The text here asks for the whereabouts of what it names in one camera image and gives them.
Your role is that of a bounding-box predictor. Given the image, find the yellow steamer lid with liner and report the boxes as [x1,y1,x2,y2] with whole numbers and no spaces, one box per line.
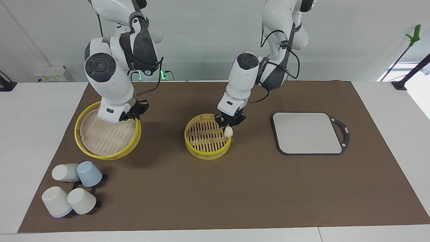
[74,101,142,160]

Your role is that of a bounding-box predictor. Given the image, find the yellow bamboo steamer base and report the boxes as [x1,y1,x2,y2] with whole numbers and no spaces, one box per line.
[184,114,232,161]

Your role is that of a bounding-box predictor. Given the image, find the light blue cup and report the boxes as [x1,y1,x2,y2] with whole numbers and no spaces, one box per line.
[77,161,103,188]

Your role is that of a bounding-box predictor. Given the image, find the brown table mat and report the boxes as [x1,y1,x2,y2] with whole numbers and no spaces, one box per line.
[17,80,430,233]

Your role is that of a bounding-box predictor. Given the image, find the grey cutting board black rim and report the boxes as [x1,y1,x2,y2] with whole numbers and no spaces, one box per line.
[271,112,350,156]

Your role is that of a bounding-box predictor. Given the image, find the white cup lying sideways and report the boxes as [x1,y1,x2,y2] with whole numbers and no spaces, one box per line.
[51,163,81,183]

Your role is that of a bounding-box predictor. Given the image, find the white box with yellow labels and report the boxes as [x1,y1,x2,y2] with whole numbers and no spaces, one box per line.
[34,65,73,82]

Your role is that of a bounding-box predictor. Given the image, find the black cup rack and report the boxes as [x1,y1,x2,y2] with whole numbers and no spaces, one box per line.
[72,174,108,208]

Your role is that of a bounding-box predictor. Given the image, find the plain white cup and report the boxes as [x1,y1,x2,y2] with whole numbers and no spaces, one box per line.
[67,188,97,215]

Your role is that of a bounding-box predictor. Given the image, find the white cup with blue rim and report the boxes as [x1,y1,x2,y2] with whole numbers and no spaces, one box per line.
[42,186,73,218]

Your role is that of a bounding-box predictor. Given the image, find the black stand with pole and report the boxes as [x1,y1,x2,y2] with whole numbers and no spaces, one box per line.
[391,54,430,91]

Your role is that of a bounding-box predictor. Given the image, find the green-tipped grey pole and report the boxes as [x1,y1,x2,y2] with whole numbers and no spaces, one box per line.
[380,24,422,82]

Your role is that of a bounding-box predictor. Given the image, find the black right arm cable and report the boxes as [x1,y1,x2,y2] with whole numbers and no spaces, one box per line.
[134,56,164,98]

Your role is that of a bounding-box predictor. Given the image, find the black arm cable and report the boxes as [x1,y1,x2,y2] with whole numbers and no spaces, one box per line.
[134,56,164,98]
[249,20,300,103]

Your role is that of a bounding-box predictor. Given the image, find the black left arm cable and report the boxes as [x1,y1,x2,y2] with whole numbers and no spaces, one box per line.
[249,20,300,103]

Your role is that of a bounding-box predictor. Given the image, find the black clamp mount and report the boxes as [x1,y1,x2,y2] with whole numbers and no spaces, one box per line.
[0,71,17,92]

